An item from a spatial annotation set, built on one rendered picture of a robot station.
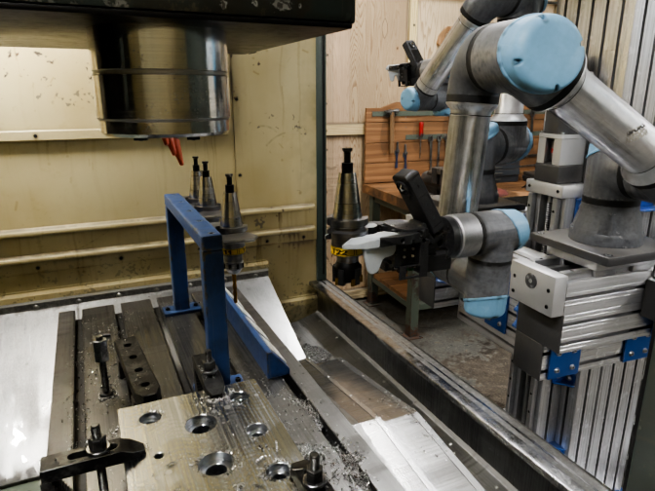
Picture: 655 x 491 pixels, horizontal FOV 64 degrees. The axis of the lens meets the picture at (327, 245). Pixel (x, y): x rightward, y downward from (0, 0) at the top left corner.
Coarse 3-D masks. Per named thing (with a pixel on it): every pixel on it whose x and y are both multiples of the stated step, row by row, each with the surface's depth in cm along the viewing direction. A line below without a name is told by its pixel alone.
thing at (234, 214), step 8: (224, 192) 102; (232, 192) 102; (224, 200) 102; (232, 200) 102; (224, 208) 102; (232, 208) 102; (224, 216) 102; (232, 216) 102; (240, 216) 103; (224, 224) 102; (232, 224) 102; (240, 224) 103
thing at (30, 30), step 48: (0, 0) 46; (48, 0) 47; (96, 0) 49; (144, 0) 50; (192, 0) 52; (240, 0) 54; (288, 0) 56; (336, 0) 58; (48, 48) 85; (240, 48) 85
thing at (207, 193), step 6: (204, 180) 121; (210, 180) 121; (204, 186) 121; (210, 186) 121; (204, 192) 121; (210, 192) 121; (204, 198) 121; (210, 198) 122; (198, 204) 123; (204, 204) 121; (210, 204) 122; (216, 204) 123
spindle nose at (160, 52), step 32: (96, 32) 57; (128, 32) 55; (160, 32) 56; (192, 32) 57; (224, 32) 62; (96, 64) 58; (128, 64) 56; (160, 64) 57; (192, 64) 58; (224, 64) 63; (96, 96) 60; (128, 96) 57; (160, 96) 57; (192, 96) 59; (224, 96) 63; (128, 128) 59; (160, 128) 58; (192, 128) 60; (224, 128) 64
